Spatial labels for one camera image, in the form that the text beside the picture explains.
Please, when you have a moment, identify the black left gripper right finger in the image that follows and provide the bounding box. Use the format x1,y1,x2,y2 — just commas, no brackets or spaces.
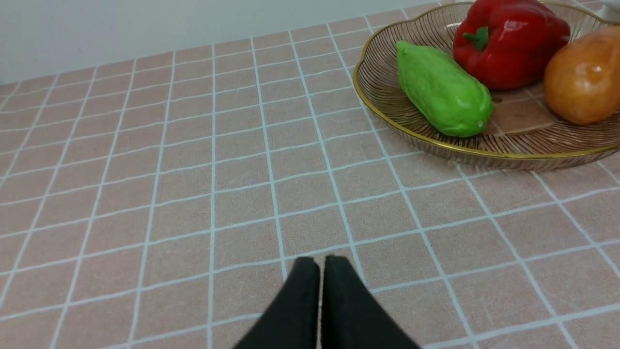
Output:
321,255,420,349

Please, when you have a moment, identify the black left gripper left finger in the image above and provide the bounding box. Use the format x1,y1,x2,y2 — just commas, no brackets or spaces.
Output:
234,257,321,349

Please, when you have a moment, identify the green gourd vegetable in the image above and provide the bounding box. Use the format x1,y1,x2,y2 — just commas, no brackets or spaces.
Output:
395,40,495,138

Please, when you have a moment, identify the red bell pepper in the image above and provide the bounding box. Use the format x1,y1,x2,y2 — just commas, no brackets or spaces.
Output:
452,0,571,90

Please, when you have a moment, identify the brown potato on plate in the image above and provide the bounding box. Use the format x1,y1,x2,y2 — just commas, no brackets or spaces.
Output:
544,26,620,126

